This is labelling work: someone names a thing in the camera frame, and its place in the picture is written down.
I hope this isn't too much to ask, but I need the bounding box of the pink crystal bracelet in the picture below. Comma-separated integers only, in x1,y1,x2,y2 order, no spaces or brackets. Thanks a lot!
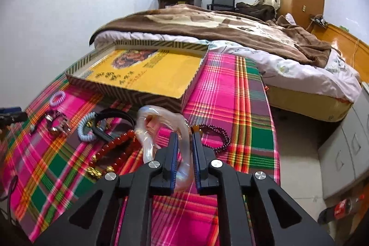
30,110,72,136

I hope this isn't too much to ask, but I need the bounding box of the red bead bracelet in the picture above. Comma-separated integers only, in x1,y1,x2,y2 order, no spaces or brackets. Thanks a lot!
91,130,139,174

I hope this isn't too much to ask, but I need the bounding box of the clear plastic hair claw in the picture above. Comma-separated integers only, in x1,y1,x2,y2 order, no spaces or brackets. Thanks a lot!
134,106,194,192

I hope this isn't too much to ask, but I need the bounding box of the purple spiral hair tie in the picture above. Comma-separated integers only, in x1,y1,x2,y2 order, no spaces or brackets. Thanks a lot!
49,90,67,107

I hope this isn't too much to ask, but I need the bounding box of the gold bead bracelet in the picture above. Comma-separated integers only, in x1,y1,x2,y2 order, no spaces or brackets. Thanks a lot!
86,166,116,180

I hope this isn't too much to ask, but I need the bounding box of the light blue spiral hair tie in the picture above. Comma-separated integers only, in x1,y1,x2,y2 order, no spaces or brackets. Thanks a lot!
77,111,99,143

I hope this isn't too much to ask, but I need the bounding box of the black wristband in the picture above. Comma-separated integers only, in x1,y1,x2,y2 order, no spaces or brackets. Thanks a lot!
92,107,136,143

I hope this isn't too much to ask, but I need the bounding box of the plaid pink tablecloth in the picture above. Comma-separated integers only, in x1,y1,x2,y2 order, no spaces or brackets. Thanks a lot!
1,52,280,245

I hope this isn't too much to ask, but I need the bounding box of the striped cardboard tray box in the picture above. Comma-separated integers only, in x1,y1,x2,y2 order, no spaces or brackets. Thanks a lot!
65,39,208,113

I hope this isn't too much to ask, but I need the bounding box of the grey drawer cabinet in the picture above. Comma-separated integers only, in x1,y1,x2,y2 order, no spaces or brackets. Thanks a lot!
318,82,369,199

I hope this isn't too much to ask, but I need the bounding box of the bed with white sheet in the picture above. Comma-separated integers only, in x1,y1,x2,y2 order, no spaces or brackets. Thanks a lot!
94,12,363,122

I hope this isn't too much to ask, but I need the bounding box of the red cola bottle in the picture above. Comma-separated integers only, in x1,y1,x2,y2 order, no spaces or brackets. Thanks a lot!
317,194,365,225

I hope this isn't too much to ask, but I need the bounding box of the brown blanket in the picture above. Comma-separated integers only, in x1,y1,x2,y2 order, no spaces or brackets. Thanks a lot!
89,4,332,68

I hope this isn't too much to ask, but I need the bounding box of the black office chair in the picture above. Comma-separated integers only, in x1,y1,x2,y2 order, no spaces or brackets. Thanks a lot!
207,0,235,12

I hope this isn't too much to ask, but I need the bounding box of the wooden headboard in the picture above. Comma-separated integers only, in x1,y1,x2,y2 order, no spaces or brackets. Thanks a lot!
312,24,369,83

